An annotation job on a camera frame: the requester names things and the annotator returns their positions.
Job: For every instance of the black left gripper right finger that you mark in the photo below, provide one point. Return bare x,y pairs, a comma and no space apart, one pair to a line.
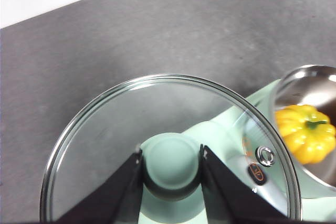
225,197

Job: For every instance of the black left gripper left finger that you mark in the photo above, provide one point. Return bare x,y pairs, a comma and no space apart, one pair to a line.
115,197

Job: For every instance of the glass lid with green knob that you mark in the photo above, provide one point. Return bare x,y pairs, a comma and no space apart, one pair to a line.
170,161

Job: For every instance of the yellow pumpkin with green stem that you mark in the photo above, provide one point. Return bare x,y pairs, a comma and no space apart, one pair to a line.
307,137

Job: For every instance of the mint green steamer pot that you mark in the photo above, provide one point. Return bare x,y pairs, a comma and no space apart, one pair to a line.
315,82

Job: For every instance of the mint green breakfast machine base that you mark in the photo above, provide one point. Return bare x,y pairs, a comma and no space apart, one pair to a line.
262,95

